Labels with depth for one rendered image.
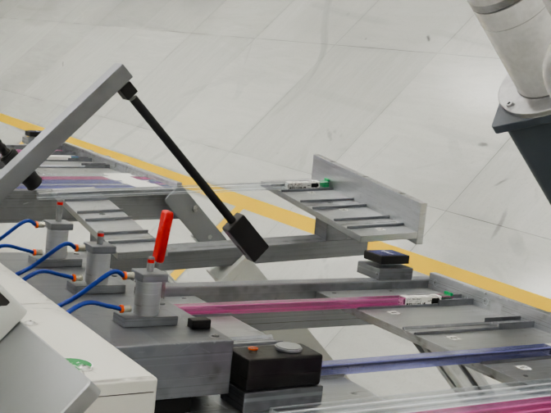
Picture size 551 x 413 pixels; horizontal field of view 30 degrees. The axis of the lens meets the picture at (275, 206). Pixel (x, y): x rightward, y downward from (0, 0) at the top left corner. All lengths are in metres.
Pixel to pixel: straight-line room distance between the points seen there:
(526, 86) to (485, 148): 1.28
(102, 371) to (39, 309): 0.15
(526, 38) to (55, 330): 1.04
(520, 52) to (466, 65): 1.73
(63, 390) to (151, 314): 0.41
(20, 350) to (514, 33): 1.22
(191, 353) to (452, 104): 2.45
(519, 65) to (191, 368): 0.96
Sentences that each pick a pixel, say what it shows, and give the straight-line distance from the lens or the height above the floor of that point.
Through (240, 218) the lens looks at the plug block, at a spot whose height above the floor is 1.17.
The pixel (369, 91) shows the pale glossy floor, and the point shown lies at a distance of 3.57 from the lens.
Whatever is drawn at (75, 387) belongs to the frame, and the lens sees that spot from 0.46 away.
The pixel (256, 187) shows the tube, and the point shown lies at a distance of 1.72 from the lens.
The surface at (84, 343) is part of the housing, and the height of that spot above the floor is 1.27.
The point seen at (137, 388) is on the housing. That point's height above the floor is 1.26.
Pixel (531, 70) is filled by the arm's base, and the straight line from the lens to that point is 1.67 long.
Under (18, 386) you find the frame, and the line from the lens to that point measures 0.50.
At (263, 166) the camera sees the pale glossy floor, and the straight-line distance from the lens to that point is 3.56.
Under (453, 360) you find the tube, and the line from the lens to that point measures 1.09.
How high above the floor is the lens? 1.62
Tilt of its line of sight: 29 degrees down
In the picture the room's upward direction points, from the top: 38 degrees counter-clockwise
